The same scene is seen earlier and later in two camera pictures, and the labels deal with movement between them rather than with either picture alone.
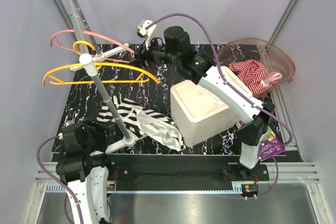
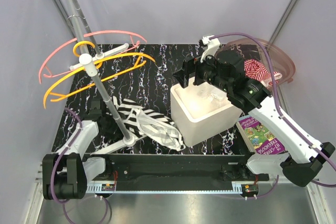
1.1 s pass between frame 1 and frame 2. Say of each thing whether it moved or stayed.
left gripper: moved
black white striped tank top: stayed
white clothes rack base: stayed
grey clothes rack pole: stayed
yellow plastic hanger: moved
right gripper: moved
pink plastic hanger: moved
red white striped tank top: stayed
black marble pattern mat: stayed
